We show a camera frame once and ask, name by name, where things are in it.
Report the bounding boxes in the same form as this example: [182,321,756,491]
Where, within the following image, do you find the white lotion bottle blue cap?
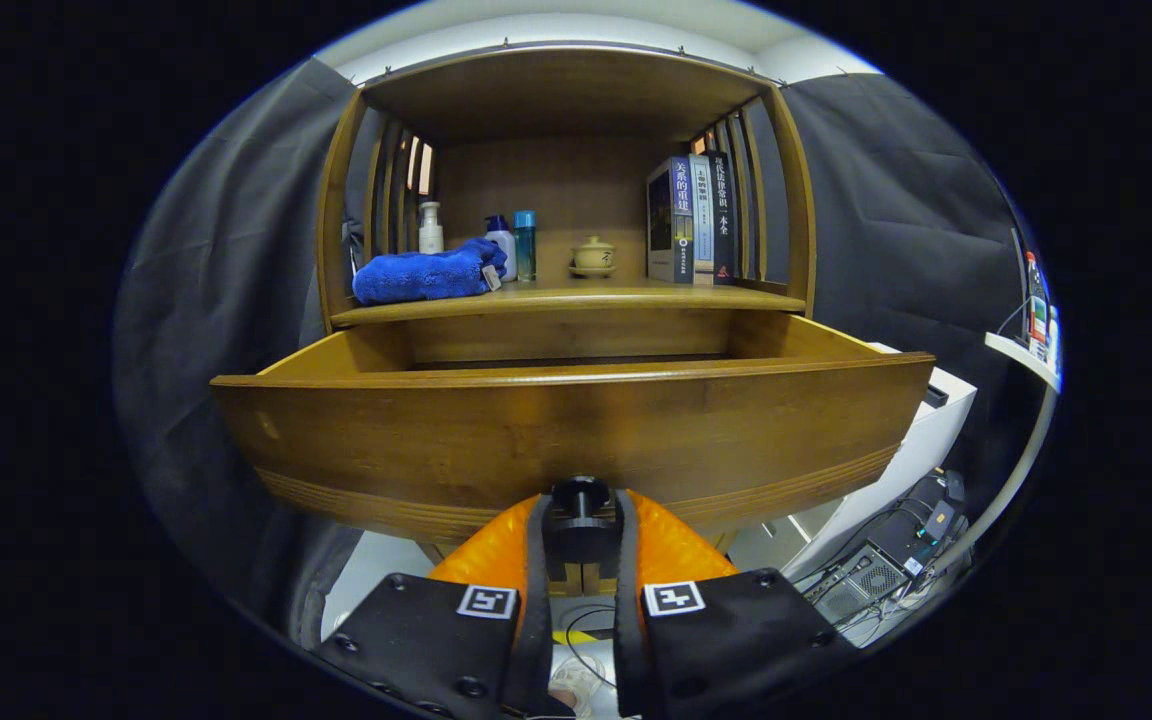
[484,215,518,282]

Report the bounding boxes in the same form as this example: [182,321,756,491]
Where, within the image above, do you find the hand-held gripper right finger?
[612,488,862,719]

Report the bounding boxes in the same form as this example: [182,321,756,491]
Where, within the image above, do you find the teal capped clear bottle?
[513,209,538,282]

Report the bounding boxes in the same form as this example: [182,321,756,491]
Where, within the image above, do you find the wooden countertop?
[331,278,807,327]

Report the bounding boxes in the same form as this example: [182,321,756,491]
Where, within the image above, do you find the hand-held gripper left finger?
[314,490,577,719]

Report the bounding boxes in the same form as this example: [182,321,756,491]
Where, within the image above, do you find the blue folded towel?
[352,237,509,306]

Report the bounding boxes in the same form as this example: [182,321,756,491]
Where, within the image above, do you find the beige lidded teacup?
[569,236,618,279]

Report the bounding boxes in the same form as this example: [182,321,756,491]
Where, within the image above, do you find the wooden cabinet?
[314,42,819,331]

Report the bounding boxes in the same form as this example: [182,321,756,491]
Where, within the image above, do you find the wooden drawer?
[209,310,937,566]

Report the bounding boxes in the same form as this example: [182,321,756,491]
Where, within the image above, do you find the pale spine book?
[689,153,717,287]

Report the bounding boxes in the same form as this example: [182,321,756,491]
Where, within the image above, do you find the grey computer case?
[808,540,912,626]

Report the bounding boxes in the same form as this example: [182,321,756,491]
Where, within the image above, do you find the black floor device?
[911,472,969,549]

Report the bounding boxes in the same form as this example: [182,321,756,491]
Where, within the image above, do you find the white box unit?
[726,345,979,581]

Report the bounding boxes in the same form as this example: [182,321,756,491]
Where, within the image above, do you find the blue spine book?
[646,155,697,285]

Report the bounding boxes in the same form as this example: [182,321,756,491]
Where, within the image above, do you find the red label water bottle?
[1024,250,1049,351]

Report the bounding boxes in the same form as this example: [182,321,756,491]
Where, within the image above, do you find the white round table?
[936,330,1062,576]

